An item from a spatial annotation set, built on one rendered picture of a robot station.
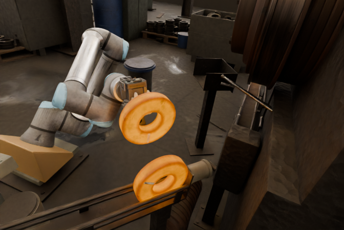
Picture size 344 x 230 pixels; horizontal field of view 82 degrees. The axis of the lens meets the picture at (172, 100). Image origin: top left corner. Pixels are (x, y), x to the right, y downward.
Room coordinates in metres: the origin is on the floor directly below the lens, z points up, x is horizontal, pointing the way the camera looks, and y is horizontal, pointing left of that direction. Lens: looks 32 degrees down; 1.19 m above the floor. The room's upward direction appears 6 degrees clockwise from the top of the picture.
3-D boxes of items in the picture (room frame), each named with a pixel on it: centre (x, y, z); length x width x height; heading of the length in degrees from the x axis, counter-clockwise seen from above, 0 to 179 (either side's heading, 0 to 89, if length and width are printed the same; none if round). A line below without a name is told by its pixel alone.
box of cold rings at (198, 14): (3.50, -0.76, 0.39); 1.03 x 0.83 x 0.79; 71
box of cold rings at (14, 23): (3.42, 2.26, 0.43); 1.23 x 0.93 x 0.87; 155
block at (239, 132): (0.48, -0.24, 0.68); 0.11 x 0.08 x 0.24; 67
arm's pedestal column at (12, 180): (0.88, 0.83, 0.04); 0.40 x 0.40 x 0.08; 73
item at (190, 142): (1.26, -0.26, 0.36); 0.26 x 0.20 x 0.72; 12
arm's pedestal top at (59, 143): (0.88, 0.83, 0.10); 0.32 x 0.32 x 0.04; 73
